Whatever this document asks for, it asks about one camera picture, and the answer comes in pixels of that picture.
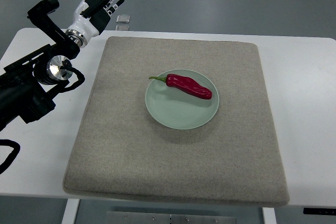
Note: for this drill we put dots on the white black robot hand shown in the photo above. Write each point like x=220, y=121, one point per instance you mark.
x=91, y=17

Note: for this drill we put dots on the red pepper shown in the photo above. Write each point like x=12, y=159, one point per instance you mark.
x=185, y=84

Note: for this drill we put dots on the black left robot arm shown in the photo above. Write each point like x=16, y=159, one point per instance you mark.
x=29, y=85

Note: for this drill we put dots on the light green plate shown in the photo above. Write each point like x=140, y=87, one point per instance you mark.
x=176, y=109

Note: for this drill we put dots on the upper floor socket cover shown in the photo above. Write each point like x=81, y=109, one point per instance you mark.
x=125, y=19

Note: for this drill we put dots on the floor socket cover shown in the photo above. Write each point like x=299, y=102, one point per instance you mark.
x=125, y=19
x=122, y=27

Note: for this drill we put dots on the lower floor socket cover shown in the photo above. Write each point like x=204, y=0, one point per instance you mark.
x=122, y=27

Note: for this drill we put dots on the beige felt mat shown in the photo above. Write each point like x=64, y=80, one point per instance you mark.
x=122, y=152

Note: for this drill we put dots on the white left table leg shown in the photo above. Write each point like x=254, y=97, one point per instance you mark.
x=70, y=213

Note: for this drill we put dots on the white table leg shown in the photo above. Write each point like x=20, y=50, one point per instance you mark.
x=269, y=216
x=70, y=213

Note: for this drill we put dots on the white right table leg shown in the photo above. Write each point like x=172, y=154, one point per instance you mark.
x=269, y=216

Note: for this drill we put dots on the black table control panel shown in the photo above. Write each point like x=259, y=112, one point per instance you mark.
x=319, y=211

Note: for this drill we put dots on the metal table base plate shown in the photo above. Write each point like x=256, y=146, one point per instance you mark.
x=119, y=217

